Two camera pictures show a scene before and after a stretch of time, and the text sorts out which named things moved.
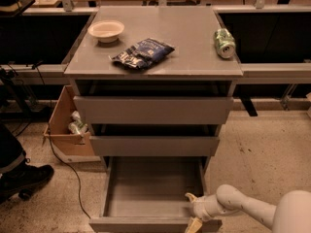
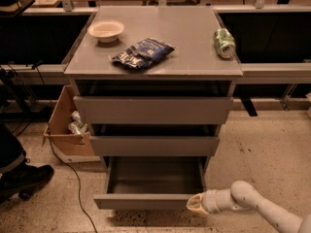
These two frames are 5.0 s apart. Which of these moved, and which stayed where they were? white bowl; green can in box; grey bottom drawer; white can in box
Moved: grey bottom drawer
Stayed: white bowl; green can in box; white can in box
